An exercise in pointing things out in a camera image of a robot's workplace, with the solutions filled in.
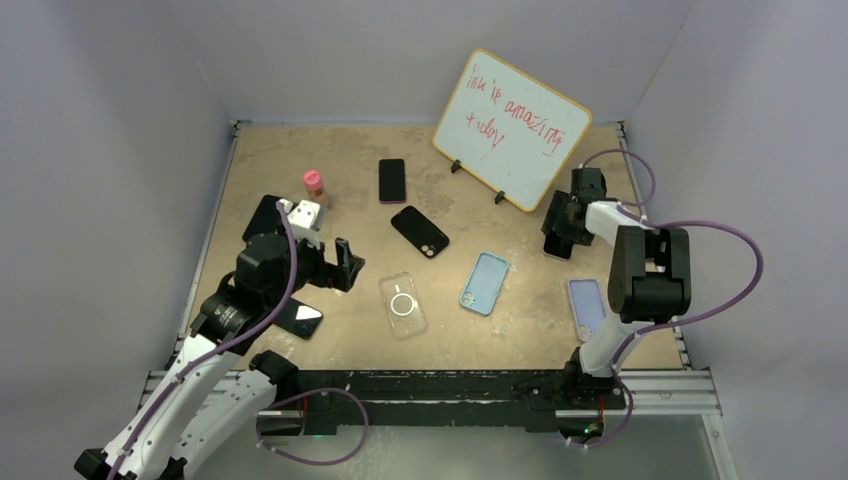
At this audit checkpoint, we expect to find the lavender phone case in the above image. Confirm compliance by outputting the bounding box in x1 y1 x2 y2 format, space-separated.
567 279 606 342

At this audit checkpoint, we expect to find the black phone near left arm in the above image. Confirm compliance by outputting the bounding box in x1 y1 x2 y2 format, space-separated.
273 298 324 340

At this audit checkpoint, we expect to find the black phone purple edge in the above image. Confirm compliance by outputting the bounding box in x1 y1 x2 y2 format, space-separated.
378 158 407 204

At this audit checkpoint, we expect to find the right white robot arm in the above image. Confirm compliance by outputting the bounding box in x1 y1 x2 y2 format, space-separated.
541 167 692 407

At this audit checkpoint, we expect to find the light blue phone case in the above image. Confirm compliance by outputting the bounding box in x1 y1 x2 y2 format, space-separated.
459 252 509 316

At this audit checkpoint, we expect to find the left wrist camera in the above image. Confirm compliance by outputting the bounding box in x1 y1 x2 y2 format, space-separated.
275 198 327 249

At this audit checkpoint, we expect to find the black phone case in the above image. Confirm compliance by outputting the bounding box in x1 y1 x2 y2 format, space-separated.
390 205 450 259

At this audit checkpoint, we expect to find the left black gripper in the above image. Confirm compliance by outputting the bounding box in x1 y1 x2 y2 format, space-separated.
267 220 363 308

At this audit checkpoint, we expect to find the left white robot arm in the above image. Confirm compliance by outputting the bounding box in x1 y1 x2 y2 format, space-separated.
74 233 365 479

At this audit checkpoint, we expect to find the clear magsafe phone case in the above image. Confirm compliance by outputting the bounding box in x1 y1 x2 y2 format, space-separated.
379 272 427 340

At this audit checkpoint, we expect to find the whiteboard with yellow frame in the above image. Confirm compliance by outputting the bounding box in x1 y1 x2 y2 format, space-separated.
432 49 592 212

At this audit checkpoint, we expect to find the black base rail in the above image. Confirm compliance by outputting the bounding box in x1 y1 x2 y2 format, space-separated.
273 366 627 437

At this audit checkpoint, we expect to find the pink capped small bottle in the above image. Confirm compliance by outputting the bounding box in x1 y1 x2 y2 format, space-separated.
302 170 330 208

